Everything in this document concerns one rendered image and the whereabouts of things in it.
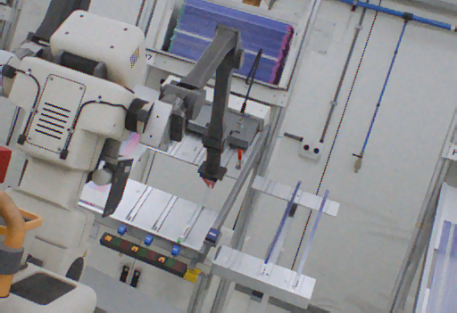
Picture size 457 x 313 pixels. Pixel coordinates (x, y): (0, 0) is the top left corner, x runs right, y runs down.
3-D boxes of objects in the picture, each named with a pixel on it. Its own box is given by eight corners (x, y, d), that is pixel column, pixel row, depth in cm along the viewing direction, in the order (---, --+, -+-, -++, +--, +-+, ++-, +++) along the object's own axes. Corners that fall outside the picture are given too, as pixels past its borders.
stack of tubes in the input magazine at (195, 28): (272, 84, 247) (292, 23, 245) (166, 52, 259) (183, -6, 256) (278, 86, 259) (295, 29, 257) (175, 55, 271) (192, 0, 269)
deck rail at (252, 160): (203, 263, 212) (203, 254, 207) (198, 260, 212) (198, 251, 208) (269, 135, 257) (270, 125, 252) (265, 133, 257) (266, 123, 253)
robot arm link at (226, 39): (218, 13, 182) (247, 21, 180) (214, 49, 191) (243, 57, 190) (157, 94, 151) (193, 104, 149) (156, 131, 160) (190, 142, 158)
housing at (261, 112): (261, 141, 256) (264, 118, 245) (162, 108, 267) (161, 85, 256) (268, 128, 261) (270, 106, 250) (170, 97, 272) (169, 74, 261)
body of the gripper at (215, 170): (203, 163, 227) (204, 150, 222) (228, 171, 224) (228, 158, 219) (196, 174, 222) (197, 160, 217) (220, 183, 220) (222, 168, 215)
